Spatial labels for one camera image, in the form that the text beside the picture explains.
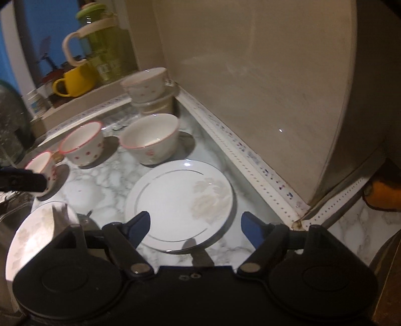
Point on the large white red-rimmed bowl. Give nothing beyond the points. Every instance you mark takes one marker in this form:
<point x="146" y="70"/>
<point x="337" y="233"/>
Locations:
<point x="150" y="138"/>

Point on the large white floral plate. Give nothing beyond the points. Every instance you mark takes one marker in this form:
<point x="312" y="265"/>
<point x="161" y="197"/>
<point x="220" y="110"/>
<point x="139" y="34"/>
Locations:
<point x="178" y="203"/>

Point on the yellow mug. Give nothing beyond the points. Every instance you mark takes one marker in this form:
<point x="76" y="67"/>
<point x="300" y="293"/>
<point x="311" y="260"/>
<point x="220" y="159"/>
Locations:
<point x="78" y="80"/>

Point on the white patterned edging strip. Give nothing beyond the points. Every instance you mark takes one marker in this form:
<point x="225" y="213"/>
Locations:
<point x="266" y="178"/>

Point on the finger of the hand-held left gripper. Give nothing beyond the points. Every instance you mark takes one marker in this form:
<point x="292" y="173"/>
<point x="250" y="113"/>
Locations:
<point x="22" y="181"/>

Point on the dark red object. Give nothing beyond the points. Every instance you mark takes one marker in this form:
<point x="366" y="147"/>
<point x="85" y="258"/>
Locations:
<point x="53" y="75"/>

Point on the white floral bowl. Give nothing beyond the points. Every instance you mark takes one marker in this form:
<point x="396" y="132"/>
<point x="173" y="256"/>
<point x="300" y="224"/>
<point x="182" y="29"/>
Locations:
<point x="144" y="83"/>

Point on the small white red-dotted cup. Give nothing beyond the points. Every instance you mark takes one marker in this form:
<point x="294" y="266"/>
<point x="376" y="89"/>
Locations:
<point x="44" y="163"/>

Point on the clear plastic container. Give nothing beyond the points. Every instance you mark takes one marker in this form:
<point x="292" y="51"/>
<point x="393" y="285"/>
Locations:
<point x="156" y="105"/>

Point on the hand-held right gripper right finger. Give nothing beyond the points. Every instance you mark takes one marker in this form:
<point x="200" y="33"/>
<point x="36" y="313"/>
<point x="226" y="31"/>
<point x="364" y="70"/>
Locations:
<point x="250" y="227"/>

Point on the white red-dotted bowl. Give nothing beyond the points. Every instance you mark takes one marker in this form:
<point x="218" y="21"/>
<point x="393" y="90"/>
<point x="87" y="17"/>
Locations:
<point x="83" y="145"/>

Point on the small white jar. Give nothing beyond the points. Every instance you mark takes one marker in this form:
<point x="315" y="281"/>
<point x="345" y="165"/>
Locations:
<point x="37" y="103"/>

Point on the orange round object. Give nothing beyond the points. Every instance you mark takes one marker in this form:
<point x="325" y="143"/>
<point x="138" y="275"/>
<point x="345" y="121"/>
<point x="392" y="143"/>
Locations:
<point x="383" y="194"/>

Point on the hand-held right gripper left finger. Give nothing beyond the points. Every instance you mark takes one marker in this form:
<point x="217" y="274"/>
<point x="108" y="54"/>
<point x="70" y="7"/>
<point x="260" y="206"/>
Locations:
<point x="140" y="224"/>

